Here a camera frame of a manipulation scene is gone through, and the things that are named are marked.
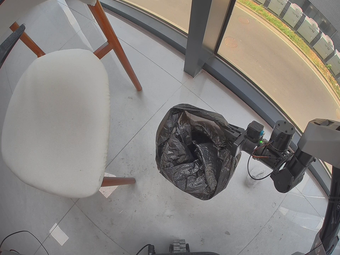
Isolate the window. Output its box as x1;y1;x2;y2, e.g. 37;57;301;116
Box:
95;0;340;196

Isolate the clear plastic wrapper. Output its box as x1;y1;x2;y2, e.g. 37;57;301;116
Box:
245;166;268;187

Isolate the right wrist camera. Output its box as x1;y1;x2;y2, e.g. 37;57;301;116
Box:
247;120;265;143

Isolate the white wooden chair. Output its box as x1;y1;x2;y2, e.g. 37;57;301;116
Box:
0;0;143;199

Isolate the black cable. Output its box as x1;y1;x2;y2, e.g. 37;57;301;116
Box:
247;153;274;181
0;231;50;255
135;244;155;255

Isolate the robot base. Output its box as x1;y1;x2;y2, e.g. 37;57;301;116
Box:
147;238;221;255

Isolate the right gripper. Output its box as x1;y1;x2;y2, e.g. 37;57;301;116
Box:
226;124;256;157

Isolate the black plastic bag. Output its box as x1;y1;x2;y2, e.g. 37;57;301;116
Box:
155;104;243;201

